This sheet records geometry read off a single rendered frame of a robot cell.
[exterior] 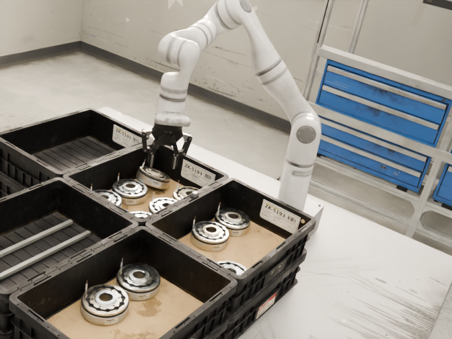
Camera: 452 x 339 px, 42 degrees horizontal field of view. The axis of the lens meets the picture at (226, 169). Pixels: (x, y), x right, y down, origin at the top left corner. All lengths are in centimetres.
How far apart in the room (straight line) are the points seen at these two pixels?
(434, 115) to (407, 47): 96
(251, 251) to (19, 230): 62
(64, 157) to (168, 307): 75
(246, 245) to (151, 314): 40
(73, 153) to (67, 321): 79
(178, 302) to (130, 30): 403
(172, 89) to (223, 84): 331
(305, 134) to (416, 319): 63
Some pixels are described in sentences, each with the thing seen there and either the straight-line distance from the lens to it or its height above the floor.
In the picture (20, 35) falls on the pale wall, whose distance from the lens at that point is 516.
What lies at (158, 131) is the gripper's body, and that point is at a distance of 157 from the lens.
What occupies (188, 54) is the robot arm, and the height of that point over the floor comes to 133.
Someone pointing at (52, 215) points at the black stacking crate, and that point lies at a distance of 168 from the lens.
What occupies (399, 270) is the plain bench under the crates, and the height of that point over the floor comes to 70.
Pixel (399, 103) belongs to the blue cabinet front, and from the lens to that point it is 337.
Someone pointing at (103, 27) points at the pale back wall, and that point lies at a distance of 546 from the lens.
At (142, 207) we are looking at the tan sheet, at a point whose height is 83.
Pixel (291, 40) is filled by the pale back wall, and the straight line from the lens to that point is 447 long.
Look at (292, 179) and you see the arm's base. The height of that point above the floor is 91.
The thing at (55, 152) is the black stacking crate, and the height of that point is 83.
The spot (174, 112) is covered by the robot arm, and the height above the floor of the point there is 117.
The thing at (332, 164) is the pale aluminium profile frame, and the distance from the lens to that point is 357.
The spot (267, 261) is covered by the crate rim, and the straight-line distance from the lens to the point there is 145.
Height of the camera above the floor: 175
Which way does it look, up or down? 27 degrees down
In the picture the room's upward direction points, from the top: 12 degrees clockwise
